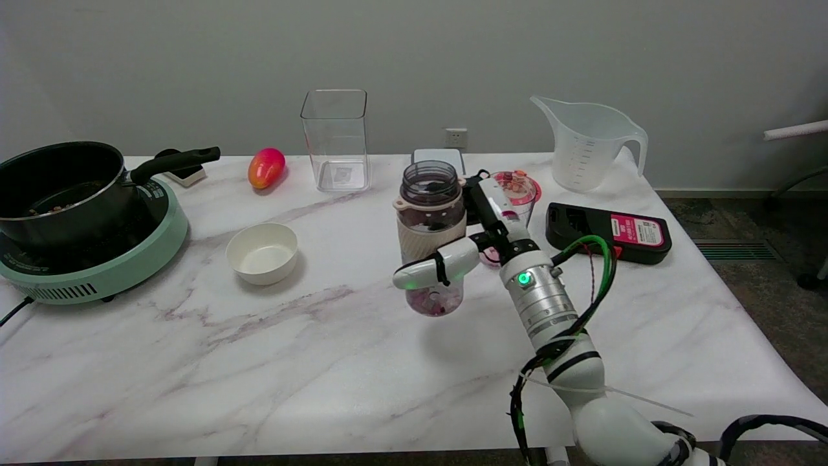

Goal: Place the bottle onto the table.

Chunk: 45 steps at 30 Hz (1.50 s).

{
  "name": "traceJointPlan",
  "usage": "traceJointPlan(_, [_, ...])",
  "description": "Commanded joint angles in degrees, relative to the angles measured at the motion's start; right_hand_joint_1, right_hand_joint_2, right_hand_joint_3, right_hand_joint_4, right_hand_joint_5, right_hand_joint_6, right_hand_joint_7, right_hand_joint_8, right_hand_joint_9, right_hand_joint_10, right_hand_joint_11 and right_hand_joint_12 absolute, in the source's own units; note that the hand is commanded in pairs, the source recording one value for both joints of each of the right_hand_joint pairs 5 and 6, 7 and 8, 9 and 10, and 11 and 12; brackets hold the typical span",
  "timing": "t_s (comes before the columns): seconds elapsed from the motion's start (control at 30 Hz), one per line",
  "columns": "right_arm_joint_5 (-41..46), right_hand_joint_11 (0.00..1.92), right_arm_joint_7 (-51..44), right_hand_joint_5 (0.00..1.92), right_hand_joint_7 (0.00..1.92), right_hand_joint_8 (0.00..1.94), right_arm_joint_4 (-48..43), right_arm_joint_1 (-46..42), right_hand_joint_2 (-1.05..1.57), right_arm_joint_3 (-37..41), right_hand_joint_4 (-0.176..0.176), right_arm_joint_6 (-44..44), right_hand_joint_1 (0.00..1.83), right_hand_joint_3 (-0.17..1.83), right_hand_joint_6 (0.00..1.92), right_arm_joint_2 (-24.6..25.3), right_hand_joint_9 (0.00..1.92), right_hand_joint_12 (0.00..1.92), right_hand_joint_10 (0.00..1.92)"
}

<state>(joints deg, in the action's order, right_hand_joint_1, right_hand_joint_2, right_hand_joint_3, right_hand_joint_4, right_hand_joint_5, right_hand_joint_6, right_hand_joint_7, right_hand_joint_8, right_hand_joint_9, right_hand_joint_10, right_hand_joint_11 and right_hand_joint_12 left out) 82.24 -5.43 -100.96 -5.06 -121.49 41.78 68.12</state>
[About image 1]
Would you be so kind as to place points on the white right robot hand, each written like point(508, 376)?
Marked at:
point(440, 262)

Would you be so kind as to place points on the clear bottle with beige sleeve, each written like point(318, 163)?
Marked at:
point(430, 223)

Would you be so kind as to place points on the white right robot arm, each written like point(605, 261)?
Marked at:
point(543, 304)

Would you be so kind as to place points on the clear cup with pink cubes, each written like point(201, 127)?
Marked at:
point(525, 204)

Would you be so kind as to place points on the grey white kitchen scale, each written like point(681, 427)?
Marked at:
point(438, 155)

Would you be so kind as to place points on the red round lid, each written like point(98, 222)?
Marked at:
point(525, 188)

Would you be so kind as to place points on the black box with red label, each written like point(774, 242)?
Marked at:
point(582, 230)

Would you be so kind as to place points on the clear square plastic container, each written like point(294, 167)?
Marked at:
point(336, 149)

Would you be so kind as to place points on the white bowl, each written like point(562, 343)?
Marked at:
point(262, 255)

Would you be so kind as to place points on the clear plastic measuring jug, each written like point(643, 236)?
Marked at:
point(585, 149)

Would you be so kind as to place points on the red yellow mango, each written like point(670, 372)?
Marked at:
point(265, 168)

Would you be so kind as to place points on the white table leg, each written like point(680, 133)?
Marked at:
point(206, 461)
point(556, 458)

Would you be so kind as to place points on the small black white device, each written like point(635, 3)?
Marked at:
point(187, 175)

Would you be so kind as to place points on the floor vent grille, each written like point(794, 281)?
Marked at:
point(731, 249)

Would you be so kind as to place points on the green induction cooker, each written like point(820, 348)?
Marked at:
point(129, 265)

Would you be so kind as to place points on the white pipe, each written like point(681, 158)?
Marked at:
point(795, 129)

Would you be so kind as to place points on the white wall socket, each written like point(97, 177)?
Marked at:
point(456, 138)

